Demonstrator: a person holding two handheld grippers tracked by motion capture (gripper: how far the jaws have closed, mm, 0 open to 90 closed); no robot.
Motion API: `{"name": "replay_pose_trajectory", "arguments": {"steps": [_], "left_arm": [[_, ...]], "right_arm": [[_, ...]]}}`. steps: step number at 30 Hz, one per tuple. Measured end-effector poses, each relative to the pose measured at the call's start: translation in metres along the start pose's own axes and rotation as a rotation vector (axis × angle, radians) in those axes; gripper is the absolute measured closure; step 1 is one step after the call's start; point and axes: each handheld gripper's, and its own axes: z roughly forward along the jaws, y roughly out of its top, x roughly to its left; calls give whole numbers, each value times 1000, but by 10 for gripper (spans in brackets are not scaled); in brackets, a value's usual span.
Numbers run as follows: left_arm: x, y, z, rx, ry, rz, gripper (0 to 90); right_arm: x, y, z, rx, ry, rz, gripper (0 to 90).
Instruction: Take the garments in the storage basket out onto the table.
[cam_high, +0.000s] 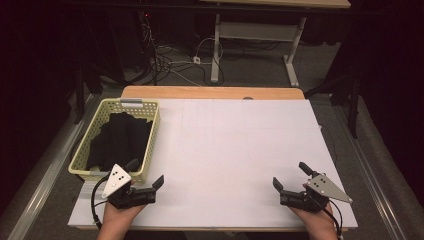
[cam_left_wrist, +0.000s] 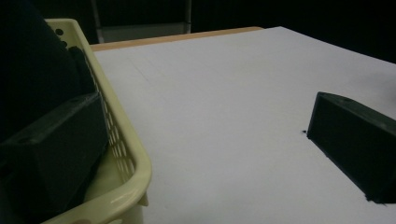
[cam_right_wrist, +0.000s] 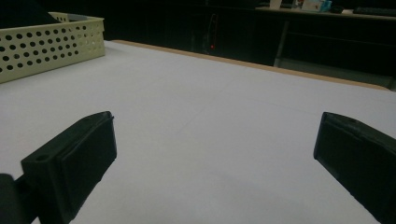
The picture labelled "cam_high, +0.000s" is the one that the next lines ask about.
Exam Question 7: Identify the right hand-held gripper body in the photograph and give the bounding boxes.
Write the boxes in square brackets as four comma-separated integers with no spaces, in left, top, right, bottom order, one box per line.
[279,172,354,213]

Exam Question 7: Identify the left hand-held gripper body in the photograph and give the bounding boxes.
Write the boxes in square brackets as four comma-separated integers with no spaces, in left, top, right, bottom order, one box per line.
[101,163,158,210]

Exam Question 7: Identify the black knit vest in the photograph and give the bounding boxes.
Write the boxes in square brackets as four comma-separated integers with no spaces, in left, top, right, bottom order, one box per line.
[85,111,154,173]

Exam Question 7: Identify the yellow plastic basket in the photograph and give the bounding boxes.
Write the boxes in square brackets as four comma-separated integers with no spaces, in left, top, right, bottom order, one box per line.
[68,98,162,184]

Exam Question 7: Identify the person's left hand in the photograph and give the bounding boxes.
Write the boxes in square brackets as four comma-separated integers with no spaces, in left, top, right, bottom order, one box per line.
[97,201,146,240]

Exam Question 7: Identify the person's right hand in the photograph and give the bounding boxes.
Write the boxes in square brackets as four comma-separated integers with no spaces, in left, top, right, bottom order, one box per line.
[289,201,342,240]

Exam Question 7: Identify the white board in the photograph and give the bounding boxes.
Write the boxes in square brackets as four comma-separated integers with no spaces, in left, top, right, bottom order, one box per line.
[67,98,359,229]

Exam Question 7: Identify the black stand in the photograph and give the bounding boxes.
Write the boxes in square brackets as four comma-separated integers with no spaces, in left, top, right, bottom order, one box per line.
[304,73,363,139]
[74,63,104,124]

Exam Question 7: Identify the white-framed desk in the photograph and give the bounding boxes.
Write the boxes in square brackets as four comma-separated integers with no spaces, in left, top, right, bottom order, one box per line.
[199,0,352,88]

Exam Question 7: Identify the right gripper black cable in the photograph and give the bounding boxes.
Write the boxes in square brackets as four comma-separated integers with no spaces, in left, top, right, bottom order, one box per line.
[314,198,344,240]

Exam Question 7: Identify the metal floor rail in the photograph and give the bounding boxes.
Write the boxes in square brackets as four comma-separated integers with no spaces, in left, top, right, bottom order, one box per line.
[329,99,406,240]
[6,94,98,240]

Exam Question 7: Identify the tangle of floor cables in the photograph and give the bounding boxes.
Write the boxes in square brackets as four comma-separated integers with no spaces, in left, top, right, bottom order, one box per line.
[138,13,228,87]

